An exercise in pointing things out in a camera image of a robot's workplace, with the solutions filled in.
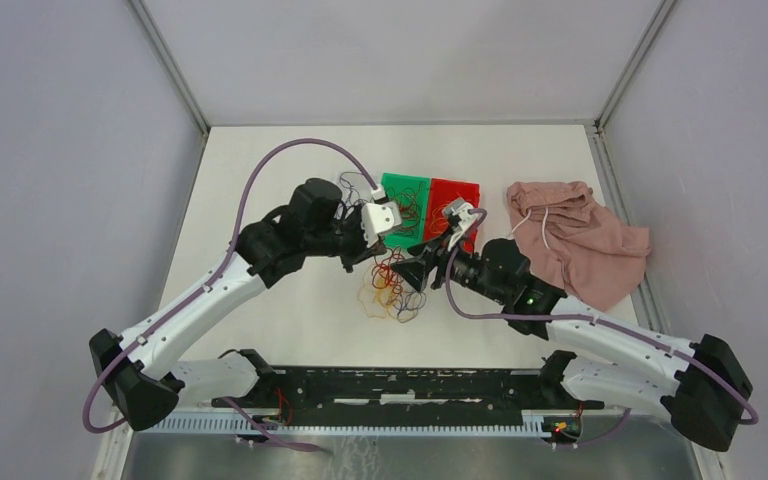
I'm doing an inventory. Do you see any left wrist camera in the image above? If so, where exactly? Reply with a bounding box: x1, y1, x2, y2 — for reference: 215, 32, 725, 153
361, 201, 403, 245

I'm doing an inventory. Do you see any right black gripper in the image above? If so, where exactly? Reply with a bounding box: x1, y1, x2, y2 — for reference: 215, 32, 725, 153
389, 224, 507, 304

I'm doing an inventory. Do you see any green plastic bin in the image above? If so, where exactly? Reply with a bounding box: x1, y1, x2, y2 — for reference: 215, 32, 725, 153
381, 172, 431, 249

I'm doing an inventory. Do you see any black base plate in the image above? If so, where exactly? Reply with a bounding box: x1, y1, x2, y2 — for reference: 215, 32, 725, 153
234, 366, 605, 427

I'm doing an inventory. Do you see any white slotted cable duct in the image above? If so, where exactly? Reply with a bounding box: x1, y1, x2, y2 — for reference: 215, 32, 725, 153
145, 412, 555, 439

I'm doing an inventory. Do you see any pink cloth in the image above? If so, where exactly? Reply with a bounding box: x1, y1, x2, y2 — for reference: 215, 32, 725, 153
506, 181, 651, 311

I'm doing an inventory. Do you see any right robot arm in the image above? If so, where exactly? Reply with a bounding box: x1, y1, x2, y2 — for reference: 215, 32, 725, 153
392, 239, 760, 452

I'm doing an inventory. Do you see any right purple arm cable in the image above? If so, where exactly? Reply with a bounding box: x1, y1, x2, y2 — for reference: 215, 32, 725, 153
444, 207, 760, 450

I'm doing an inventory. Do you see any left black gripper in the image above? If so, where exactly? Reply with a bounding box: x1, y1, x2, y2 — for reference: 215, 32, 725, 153
305, 204, 387, 274

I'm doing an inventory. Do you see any yellow cable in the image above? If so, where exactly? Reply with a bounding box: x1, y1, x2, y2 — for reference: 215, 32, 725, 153
428, 192, 475, 230

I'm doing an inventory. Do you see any red cable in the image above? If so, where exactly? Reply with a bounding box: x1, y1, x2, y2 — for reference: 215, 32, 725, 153
389, 186, 425, 236

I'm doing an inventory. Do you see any cable pile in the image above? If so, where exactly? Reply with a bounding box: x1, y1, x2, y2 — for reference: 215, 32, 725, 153
356, 254, 429, 325

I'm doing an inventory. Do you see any red plastic bin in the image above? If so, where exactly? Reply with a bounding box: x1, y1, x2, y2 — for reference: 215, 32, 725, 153
422, 177, 481, 253

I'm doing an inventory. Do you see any clear plastic bin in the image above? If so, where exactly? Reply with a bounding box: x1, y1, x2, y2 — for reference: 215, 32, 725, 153
335, 171, 372, 216

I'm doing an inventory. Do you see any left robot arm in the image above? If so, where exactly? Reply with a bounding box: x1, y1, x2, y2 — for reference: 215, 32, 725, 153
88, 178, 401, 431

